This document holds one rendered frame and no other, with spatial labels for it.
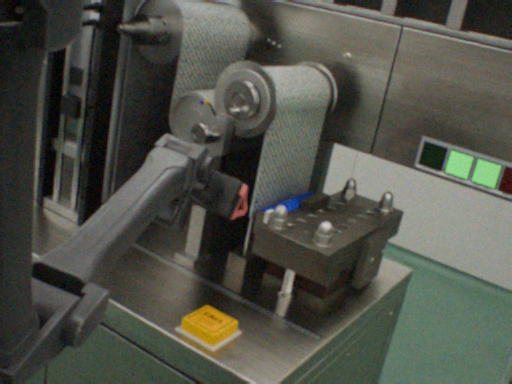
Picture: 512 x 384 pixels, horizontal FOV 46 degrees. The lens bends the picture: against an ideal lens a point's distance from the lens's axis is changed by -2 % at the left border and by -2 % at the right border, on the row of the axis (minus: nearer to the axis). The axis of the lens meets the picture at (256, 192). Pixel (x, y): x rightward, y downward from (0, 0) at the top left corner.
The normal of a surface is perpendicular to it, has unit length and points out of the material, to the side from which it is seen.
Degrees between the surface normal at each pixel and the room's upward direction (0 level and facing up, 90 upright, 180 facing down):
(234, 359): 0
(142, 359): 90
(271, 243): 90
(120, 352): 90
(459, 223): 90
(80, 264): 13
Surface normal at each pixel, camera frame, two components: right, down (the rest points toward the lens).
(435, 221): -0.55, 0.18
